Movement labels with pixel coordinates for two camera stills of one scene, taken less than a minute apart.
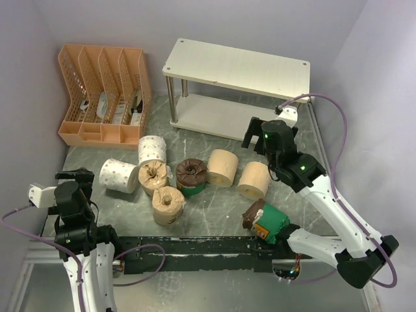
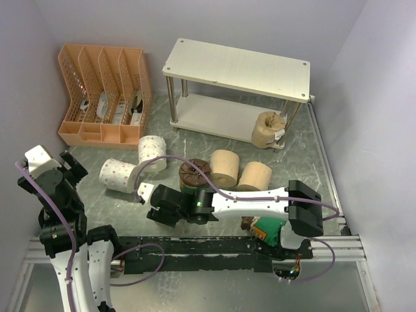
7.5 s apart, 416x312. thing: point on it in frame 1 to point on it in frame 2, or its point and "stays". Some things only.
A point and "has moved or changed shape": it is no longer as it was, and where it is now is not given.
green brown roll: (191, 175) stays
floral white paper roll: (151, 147) stays
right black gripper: (255, 128) to (158, 215)
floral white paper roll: (117, 175) stays
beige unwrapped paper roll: (222, 166) stays
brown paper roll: (152, 174) has moved or changed shape
